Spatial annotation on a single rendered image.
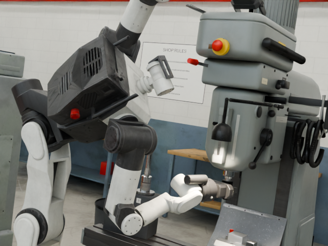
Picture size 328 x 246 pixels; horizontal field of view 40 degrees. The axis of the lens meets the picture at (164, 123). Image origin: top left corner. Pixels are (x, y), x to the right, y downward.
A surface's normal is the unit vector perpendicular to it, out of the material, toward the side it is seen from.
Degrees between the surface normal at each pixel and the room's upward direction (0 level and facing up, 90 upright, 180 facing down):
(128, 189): 99
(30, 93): 90
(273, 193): 90
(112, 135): 89
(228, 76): 90
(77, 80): 75
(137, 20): 124
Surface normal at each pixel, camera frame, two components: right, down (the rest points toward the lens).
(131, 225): 0.51, 0.28
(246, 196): -0.53, -0.02
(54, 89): -0.70, -0.33
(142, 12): 0.14, 0.63
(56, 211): 0.93, -0.01
